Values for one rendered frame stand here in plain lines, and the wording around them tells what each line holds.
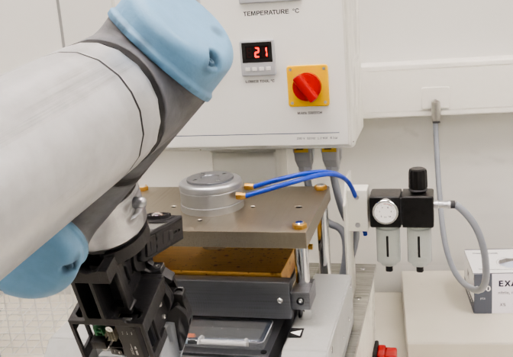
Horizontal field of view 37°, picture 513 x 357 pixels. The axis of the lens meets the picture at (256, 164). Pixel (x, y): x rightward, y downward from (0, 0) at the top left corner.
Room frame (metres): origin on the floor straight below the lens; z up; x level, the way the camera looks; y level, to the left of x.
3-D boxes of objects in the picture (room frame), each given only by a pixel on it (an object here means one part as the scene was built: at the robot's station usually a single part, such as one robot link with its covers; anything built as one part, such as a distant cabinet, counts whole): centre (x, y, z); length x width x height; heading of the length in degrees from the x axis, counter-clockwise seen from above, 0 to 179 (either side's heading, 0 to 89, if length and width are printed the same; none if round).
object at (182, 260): (0.91, 0.05, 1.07); 0.22 x 0.17 x 0.10; 75
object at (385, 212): (0.98, -0.19, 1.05); 0.15 x 0.05 x 0.15; 75
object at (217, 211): (0.94, 0.03, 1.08); 0.31 x 0.24 x 0.13; 75
